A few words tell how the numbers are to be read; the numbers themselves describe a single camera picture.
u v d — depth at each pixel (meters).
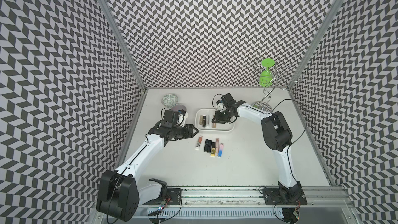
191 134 0.72
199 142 0.89
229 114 0.83
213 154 0.86
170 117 0.64
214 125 0.96
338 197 0.75
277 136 0.56
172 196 0.71
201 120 0.99
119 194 0.39
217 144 0.89
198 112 0.96
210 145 0.88
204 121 0.99
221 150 0.87
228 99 0.83
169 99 1.09
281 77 0.81
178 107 1.02
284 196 0.65
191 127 0.74
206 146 0.89
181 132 0.70
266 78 0.92
